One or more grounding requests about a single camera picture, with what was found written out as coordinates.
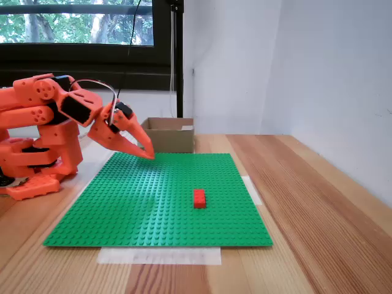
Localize black table clamp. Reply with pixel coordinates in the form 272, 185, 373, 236
0, 170, 15, 188

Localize red white black servo cable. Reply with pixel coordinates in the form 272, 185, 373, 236
69, 78, 121, 123

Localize green lego baseplate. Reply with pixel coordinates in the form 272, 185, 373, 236
42, 152, 274, 247

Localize brown cardboard box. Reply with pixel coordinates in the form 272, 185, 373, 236
140, 117, 195, 154

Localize thin black hanging cable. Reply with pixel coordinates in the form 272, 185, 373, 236
117, 0, 142, 105

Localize black window frame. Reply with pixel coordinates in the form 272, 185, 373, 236
0, 0, 184, 91

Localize wide white masking tape strip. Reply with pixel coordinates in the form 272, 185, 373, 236
97, 246, 222, 266

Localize red lego block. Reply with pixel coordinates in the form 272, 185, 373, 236
193, 189, 207, 209

